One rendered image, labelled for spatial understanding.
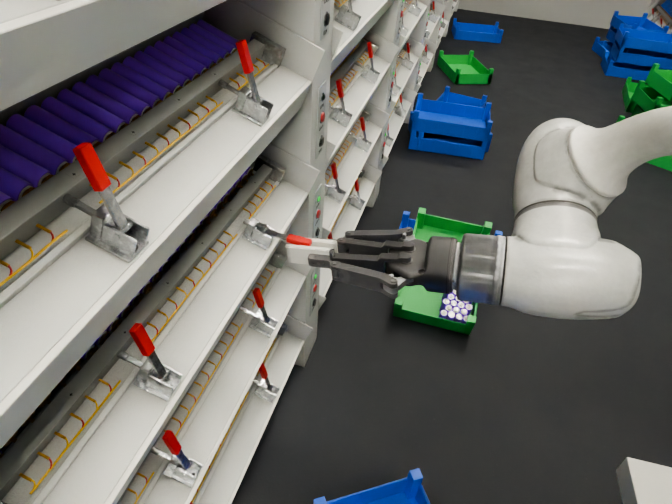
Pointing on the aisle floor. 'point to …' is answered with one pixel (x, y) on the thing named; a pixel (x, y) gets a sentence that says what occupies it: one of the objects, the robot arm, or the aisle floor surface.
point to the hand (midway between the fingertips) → (312, 251)
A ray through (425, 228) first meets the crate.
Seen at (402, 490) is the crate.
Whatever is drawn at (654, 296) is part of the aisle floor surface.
